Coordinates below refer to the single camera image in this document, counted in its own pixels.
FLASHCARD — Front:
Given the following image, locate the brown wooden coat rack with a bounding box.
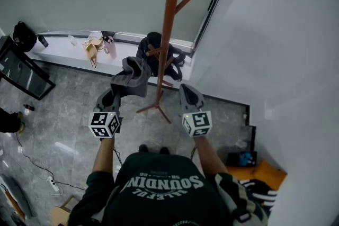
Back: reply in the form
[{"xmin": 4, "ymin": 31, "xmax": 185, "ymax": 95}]
[{"xmin": 136, "ymin": 0, "xmax": 193, "ymax": 124}]

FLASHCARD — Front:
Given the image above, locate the person's right forearm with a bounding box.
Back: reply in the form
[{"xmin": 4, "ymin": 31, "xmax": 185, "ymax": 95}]
[{"xmin": 192, "ymin": 135, "xmax": 230, "ymax": 176}]

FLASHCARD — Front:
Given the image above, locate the white power strip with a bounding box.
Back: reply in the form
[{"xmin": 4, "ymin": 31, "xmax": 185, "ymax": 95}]
[{"xmin": 47, "ymin": 175, "xmax": 60, "ymax": 193}]

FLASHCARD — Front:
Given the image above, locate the orange bag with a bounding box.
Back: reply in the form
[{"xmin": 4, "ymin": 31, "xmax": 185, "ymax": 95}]
[{"xmin": 226, "ymin": 158, "xmax": 288, "ymax": 192}]

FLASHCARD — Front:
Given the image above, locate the grey curved furniture piece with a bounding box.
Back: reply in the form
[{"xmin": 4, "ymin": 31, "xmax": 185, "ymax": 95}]
[{"xmin": 0, "ymin": 174, "xmax": 33, "ymax": 223}]

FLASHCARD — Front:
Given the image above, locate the black bottle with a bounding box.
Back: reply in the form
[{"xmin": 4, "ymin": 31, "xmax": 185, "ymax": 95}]
[{"xmin": 37, "ymin": 34, "xmax": 49, "ymax": 48}]

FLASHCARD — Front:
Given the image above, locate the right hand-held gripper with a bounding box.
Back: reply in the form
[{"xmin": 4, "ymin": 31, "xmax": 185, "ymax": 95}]
[{"xmin": 180, "ymin": 84, "xmax": 213, "ymax": 138}]

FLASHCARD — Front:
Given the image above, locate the white window ledge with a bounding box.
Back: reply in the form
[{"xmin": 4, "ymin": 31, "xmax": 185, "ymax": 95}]
[{"xmin": 24, "ymin": 31, "xmax": 194, "ymax": 82}]

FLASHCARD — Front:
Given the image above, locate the pink tumbler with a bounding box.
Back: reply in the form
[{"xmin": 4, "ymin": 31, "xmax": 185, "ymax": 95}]
[{"xmin": 103, "ymin": 35, "xmax": 118, "ymax": 59}]

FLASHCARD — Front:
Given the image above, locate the dark grey garment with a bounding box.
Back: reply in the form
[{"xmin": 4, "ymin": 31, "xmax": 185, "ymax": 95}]
[{"xmin": 110, "ymin": 56, "xmax": 152, "ymax": 99}]

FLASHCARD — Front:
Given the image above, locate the clear bottle red cap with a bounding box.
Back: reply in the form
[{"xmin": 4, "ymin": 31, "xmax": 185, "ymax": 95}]
[{"xmin": 23, "ymin": 103, "xmax": 36, "ymax": 116}]

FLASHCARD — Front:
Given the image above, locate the dark window frame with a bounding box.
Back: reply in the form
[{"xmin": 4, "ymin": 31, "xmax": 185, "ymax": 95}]
[{"xmin": 191, "ymin": 0, "xmax": 239, "ymax": 54}]

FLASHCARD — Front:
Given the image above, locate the blue packet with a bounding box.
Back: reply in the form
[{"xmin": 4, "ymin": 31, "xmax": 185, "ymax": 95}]
[{"xmin": 240, "ymin": 152, "xmax": 255, "ymax": 167}]

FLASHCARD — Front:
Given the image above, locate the wooden stool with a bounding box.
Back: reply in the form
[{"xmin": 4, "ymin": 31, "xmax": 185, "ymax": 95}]
[{"xmin": 49, "ymin": 194, "xmax": 81, "ymax": 226}]

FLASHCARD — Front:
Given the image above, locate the black white striped jacket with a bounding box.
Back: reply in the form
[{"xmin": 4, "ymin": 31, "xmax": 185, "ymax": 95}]
[{"xmin": 239, "ymin": 178, "xmax": 278, "ymax": 218}]

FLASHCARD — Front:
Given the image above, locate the person's left forearm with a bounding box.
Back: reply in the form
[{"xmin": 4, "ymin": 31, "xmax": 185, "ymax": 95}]
[{"xmin": 92, "ymin": 137, "xmax": 117, "ymax": 176}]

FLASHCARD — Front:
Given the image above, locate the left hand-held gripper cable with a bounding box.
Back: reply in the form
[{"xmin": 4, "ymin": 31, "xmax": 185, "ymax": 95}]
[{"xmin": 113, "ymin": 148, "xmax": 123, "ymax": 167}]

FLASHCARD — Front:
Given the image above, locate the black floor cable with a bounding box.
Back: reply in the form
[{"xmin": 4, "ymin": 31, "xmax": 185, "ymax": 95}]
[{"xmin": 15, "ymin": 131, "xmax": 86, "ymax": 192}]

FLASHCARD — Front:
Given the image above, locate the small black backpack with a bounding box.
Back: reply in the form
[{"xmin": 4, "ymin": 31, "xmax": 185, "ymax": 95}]
[{"xmin": 12, "ymin": 21, "xmax": 38, "ymax": 52}]

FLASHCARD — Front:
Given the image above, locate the large black backpack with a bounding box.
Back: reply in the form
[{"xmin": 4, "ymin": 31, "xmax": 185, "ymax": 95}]
[{"xmin": 136, "ymin": 31, "xmax": 187, "ymax": 83}]

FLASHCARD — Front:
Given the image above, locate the person's dark green shirt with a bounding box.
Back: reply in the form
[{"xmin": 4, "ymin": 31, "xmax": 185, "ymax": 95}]
[{"xmin": 68, "ymin": 151, "xmax": 269, "ymax": 226}]

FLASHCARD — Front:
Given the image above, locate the black box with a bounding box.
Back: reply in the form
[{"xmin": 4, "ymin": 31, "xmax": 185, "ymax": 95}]
[{"xmin": 227, "ymin": 151, "xmax": 258, "ymax": 168}]

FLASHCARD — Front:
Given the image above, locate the black framed curved mirror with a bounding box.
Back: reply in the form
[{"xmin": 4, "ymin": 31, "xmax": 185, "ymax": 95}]
[{"xmin": 0, "ymin": 35, "xmax": 57, "ymax": 102}]

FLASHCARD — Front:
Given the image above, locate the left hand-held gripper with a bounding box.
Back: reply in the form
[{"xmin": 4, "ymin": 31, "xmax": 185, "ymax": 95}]
[{"xmin": 88, "ymin": 87, "xmax": 124, "ymax": 140}]

